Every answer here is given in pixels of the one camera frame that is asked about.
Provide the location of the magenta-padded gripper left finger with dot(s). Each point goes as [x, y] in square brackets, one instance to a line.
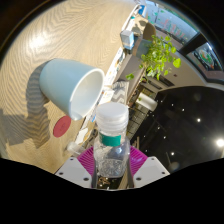
[71, 171]

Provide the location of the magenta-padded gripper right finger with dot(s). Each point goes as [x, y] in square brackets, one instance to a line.
[150, 170]

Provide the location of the clear plastic bottle white cap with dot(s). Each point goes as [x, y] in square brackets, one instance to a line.
[111, 156]

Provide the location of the flat round red coaster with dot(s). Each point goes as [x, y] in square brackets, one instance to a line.
[61, 126]

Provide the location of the white round column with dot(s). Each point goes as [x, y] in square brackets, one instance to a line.
[146, 101]

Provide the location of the group of ceiling lights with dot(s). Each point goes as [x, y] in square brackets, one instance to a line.
[220, 142]

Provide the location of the grey curved sofa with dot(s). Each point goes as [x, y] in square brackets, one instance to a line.
[130, 70]

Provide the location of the green potted plant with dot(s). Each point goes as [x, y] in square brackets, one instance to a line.
[160, 56]

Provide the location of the blue tissue pack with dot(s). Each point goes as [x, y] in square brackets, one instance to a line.
[127, 38]

